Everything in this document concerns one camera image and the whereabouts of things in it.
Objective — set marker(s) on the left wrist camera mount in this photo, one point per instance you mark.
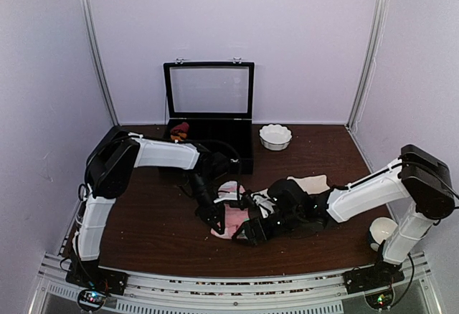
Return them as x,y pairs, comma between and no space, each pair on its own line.
226,195

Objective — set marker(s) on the left aluminium frame post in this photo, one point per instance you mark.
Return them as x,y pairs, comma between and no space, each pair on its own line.
97,61

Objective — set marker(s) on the aluminium frame post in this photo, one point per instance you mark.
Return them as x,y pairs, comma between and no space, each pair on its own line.
97,61
380,12

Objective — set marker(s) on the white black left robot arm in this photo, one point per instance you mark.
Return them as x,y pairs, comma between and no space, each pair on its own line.
108,172

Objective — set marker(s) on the pink mint patterned sock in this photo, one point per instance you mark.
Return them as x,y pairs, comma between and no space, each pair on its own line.
234,217

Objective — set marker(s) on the black compartment storage box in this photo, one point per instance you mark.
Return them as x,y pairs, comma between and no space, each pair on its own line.
215,99

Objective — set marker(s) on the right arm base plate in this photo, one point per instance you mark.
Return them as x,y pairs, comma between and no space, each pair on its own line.
363,279

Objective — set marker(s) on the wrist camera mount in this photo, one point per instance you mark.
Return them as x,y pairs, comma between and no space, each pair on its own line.
264,203
226,195

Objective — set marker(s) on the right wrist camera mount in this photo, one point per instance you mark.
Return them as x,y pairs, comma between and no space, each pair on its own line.
264,203

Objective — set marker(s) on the aluminium table edge rail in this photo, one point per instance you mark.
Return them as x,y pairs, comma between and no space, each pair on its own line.
320,292

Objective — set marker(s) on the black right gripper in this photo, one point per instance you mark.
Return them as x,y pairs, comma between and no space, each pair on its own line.
252,226

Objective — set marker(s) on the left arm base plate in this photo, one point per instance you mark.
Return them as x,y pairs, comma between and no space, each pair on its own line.
90,275

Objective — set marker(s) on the right aluminium frame post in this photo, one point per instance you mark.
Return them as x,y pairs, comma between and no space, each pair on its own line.
380,12

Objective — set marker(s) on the white blue cup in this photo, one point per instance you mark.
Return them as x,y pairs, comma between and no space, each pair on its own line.
380,229

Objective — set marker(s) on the maroon yellow argyle sock roll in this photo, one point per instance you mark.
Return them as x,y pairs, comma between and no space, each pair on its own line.
179,132

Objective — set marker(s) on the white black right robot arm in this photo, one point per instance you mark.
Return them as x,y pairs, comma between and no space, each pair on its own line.
415,175

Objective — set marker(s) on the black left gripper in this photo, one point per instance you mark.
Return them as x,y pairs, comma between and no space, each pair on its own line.
206,213

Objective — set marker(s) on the white scalloped ceramic bowl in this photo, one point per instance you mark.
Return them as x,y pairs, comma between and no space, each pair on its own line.
275,137

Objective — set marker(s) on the beige striped sock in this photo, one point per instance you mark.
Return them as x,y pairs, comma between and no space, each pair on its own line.
312,184

